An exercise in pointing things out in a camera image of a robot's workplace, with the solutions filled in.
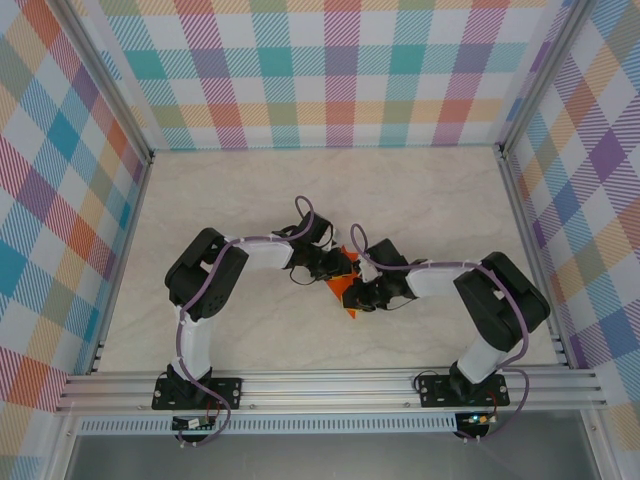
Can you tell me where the grey metal panel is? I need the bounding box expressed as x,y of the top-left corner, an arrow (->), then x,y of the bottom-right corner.
64,432 -> 601,480

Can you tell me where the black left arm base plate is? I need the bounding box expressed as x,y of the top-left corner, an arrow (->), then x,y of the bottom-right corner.
152,377 -> 244,411

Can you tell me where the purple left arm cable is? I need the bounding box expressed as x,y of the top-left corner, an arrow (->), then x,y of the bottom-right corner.
172,195 -> 334,449

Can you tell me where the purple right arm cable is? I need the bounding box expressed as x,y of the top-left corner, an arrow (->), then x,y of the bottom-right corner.
348,223 -> 532,444

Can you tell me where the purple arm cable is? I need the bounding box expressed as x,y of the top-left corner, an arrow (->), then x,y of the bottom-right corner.
348,223 -> 532,444
172,195 -> 334,449

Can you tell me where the round controller board with LED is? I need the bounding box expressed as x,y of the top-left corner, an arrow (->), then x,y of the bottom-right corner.
457,410 -> 499,439

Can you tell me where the small black controller board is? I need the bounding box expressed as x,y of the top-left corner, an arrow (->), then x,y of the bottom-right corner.
172,414 -> 219,432

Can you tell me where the long aluminium mounting rail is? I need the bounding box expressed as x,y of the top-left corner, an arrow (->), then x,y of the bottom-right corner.
54,368 -> 609,414

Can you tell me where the aluminium frame leg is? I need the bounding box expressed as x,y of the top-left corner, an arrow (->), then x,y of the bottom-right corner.
579,409 -> 619,480
47,412 -> 81,480

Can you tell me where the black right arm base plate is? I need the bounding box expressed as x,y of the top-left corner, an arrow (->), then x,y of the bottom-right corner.
415,375 -> 510,409

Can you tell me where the slotted grey cable duct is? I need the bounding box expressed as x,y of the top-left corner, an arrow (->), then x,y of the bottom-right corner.
77,412 -> 459,435

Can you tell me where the aluminium corner post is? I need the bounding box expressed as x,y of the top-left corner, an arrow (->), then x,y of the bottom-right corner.
52,0 -> 155,164
497,0 -> 596,156

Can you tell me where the orange paper sheet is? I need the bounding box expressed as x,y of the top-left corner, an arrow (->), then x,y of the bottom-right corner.
324,244 -> 372,320

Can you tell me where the aluminium side rail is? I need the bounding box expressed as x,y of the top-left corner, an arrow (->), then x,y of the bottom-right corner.
87,154 -> 154,376
497,147 -> 572,370

